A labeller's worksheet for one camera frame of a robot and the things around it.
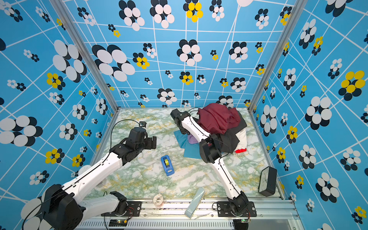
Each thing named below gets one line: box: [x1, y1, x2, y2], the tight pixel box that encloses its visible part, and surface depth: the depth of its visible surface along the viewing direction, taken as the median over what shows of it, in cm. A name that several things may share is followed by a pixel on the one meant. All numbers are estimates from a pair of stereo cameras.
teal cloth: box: [173, 129, 202, 160], surface depth 98 cm
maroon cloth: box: [196, 103, 242, 135], surface depth 91 cm
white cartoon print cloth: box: [234, 127, 248, 154], surface depth 97 cm
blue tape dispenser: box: [161, 154, 175, 177], surface depth 87 cm
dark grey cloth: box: [219, 107, 248, 154], surface depth 95 cm
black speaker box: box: [258, 165, 277, 197], surface depth 78 cm
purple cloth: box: [187, 134, 199, 145], surface depth 100 cm
